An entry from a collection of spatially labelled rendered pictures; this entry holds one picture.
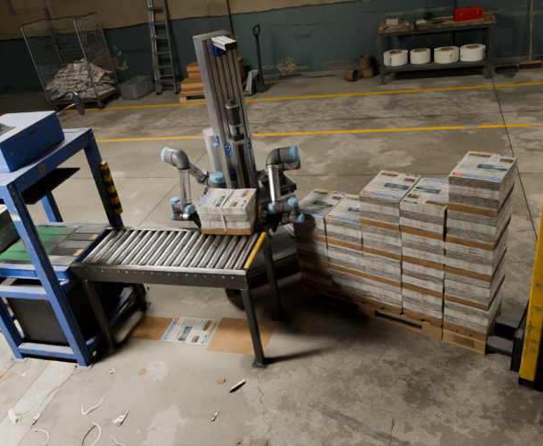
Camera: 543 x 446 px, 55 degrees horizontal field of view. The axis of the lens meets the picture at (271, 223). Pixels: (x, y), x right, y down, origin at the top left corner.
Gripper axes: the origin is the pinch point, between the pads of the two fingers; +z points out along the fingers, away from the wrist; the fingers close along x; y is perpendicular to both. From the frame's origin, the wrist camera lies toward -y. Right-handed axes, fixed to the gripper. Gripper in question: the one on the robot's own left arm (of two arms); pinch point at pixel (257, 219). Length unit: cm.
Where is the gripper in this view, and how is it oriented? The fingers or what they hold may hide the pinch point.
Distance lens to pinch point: 386.3
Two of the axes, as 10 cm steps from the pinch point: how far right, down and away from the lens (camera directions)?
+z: -9.6, -0.1, 2.9
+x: -2.6, 5.0, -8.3
